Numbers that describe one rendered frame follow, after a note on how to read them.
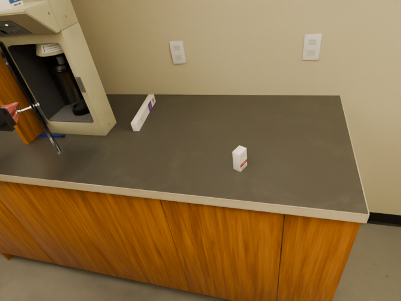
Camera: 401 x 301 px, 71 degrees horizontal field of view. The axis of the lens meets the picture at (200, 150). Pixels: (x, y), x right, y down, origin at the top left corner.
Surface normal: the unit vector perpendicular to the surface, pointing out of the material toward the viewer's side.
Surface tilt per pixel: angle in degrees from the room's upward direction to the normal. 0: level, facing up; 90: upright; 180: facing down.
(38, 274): 0
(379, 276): 0
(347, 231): 90
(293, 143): 0
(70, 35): 90
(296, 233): 90
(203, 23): 90
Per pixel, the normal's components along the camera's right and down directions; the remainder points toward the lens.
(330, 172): -0.13, -0.77
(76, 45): 0.96, 0.06
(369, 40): -0.25, 0.63
